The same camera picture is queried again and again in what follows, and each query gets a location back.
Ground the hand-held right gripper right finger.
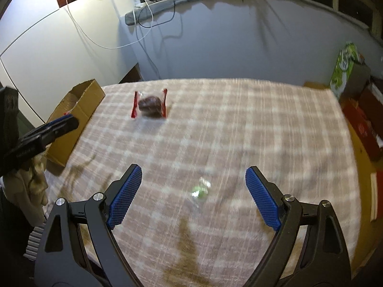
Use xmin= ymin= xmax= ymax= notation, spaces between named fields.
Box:
xmin=245 ymin=166 xmax=352 ymax=287

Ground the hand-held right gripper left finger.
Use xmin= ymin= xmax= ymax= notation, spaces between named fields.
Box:
xmin=34 ymin=164 xmax=142 ymax=287

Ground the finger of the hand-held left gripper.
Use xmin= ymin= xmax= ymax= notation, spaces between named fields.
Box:
xmin=45 ymin=113 xmax=74 ymax=125
xmin=18 ymin=116 xmax=80 ymax=150

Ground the small green candy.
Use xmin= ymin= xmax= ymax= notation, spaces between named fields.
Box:
xmin=190 ymin=177 xmax=212 ymax=200

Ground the person's left hand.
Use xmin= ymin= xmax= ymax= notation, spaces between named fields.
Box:
xmin=3 ymin=152 xmax=49 ymax=226

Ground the white wardrobe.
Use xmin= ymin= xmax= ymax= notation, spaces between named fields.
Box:
xmin=0 ymin=0 xmax=140 ymax=126

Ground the plaid blanket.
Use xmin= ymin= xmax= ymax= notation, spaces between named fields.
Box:
xmin=45 ymin=78 xmax=360 ymax=287

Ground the red ended clear wrapped snack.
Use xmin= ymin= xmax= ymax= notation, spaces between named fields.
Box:
xmin=131 ymin=88 xmax=169 ymax=119

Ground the brown cardboard box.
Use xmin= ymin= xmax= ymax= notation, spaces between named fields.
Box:
xmin=304 ymin=81 xmax=331 ymax=92

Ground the dark red box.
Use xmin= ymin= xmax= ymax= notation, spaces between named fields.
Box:
xmin=359 ymin=82 xmax=383 ymax=148

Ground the grey box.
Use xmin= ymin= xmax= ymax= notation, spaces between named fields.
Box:
xmin=341 ymin=61 xmax=372 ymax=98

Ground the green white carton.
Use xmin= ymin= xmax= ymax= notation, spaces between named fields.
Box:
xmin=329 ymin=42 xmax=364 ymax=99

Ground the white cable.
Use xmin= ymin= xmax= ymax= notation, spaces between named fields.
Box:
xmin=61 ymin=0 xmax=154 ymax=49

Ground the black cable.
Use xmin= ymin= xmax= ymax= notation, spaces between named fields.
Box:
xmin=136 ymin=0 xmax=183 ymax=81

